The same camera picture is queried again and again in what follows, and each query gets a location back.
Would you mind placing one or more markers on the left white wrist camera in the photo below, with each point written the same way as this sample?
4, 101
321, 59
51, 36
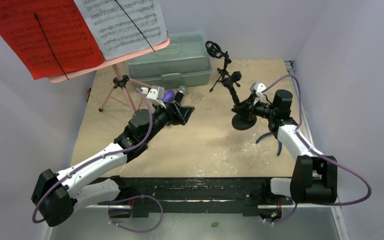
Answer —
155, 94

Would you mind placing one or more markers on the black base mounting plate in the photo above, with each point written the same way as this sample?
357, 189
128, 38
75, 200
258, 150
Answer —
248, 196

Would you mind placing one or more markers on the pink music stand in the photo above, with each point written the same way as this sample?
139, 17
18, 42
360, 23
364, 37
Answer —
114, 64

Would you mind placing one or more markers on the red sheet music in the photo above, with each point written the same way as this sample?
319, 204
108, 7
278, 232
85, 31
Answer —
50, 37

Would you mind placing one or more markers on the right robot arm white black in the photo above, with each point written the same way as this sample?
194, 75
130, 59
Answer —
314, 177

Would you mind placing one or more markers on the black desktop mic stand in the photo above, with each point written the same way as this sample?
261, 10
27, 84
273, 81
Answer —
237, 122

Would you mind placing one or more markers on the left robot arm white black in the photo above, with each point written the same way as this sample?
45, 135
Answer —
57, 194

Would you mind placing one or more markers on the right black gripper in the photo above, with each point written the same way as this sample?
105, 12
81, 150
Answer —
251, 108

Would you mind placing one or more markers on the blue handled pliers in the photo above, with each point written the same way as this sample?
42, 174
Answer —
279, 148

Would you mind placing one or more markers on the black silver microphone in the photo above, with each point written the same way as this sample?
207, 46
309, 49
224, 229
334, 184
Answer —
179, 95

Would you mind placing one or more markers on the green plastic storage box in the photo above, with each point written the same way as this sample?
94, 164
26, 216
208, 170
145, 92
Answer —
184, 62

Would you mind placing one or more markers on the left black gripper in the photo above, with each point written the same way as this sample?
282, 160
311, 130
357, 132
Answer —
178, 116

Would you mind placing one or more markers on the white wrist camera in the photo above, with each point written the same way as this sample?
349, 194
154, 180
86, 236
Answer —
155, 94
257, 89

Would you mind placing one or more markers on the aluminium frame rail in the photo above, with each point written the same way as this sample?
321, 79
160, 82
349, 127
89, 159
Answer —
309, 222

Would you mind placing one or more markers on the white sheet music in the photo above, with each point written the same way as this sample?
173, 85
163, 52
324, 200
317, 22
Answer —
122, 27

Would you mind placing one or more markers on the purple toy microphone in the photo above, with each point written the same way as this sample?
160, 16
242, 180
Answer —
168, 96

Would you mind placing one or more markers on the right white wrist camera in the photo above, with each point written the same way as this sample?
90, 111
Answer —
257, 89

